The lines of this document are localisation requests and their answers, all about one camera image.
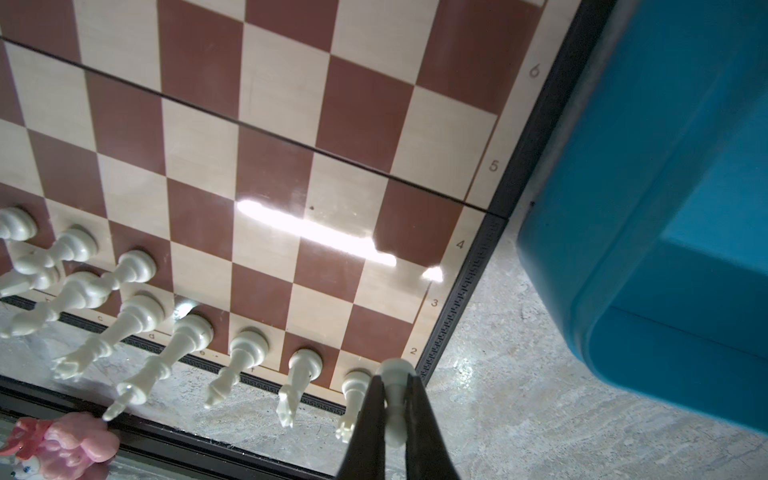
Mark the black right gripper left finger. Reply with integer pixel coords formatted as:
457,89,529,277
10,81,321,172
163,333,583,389
336,375,386,480

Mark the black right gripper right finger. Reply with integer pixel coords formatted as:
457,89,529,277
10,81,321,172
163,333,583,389
405,376,459,480

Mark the white chess pawn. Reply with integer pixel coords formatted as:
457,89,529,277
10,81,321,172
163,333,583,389
377,358,415,448

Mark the white chess piece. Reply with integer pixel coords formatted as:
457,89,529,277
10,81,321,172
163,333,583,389
276,349,323,428

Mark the white chess rook corner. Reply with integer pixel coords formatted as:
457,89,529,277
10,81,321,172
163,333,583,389
335,370,372,444

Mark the pink pig plush toy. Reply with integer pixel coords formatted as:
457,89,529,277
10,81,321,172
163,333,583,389
1,412,120,479

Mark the brown cream chessboard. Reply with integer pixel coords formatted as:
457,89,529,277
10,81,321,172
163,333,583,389
1,1,613,413

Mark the blue plastic tray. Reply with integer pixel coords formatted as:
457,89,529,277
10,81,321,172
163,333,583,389
518,1,767,433

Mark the black front mounting rail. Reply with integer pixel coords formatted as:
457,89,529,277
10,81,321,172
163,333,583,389
1,376,331,479

